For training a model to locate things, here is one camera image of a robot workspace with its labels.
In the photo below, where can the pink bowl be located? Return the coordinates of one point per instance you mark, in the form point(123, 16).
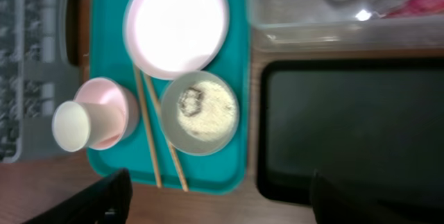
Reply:
point(105, 91)

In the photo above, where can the black waste tray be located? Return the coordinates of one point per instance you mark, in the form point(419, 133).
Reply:
point(375, 127)

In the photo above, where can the pink plate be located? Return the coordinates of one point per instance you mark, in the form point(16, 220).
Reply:
point(168, 38)

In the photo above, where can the cream paper cup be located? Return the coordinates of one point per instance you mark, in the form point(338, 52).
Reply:
point(80, 125)

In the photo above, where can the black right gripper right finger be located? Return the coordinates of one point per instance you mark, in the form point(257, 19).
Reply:
point(332, 204)

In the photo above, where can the red snack wrapper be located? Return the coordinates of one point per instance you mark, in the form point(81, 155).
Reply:
point(416, 8)

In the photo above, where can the wooden chopstick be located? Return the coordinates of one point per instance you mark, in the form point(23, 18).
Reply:
point(156, 104)
point(147, 125)

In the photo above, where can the grey bowl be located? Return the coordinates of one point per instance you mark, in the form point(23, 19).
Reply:
point(169, 116)

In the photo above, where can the teal plastic tray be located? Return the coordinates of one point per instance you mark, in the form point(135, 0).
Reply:
point(218, 173)

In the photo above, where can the white rice pile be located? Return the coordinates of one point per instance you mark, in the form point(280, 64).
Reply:
point(217, 115)

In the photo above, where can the brown food scrap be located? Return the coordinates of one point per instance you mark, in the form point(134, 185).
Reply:
point(190, 101)

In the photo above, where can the clear plastic waste bin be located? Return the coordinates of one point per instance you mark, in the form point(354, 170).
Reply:
point(299, 25)

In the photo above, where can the right wooden chopstick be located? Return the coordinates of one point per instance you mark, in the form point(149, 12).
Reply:
point(156, 104)

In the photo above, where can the grey plastic dish rack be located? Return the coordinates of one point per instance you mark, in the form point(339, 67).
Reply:
point(38, 42)

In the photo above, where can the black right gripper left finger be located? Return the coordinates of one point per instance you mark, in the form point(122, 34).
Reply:
point(106, 201)

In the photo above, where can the left wooden chopstick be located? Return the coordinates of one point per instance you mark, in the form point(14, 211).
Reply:
point(147, 125)

